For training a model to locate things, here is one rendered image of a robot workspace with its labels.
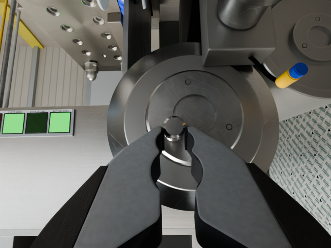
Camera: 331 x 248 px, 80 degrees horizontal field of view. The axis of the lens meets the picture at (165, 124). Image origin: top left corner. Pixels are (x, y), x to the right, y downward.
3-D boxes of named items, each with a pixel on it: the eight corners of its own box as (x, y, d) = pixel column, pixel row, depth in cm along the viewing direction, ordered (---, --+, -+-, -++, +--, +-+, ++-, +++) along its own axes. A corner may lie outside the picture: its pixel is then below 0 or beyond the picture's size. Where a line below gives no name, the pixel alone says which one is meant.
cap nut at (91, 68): (96, 61, 51) (95, 77, 51) (101, 68, 55) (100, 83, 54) (82, 62, 52) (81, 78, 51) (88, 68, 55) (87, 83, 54)
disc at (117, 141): (277, 45, 18) (283, 218, 15) (274, 47, 19) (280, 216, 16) (115, 38, 19) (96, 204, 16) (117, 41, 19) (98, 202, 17)
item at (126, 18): (130, -85, 22) (127, 71, 19) (151, 40, 45) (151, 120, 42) (125, -85, 22) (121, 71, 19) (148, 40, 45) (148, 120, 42)
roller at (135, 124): (262, 57, 17) (265, 196, 15) (208, 118, 43) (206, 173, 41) (130, 51, 18) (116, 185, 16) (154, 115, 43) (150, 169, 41)
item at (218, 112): (265, 120, 15) (189, 187, 14) (254, 125, 17) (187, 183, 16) (199, 50, 16) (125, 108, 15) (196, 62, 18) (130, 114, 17)
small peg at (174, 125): (187, 136, 12) (164, 139, 12) (183, 140, 15) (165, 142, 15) (184, 113, 12) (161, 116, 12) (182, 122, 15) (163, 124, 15)
